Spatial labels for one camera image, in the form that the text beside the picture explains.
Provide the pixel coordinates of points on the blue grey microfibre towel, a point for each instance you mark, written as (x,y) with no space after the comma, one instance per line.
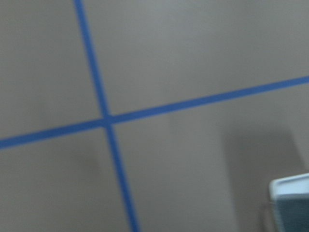
(291,213)

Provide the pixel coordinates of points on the white towel rack base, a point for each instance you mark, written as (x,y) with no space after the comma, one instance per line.
(296,185)

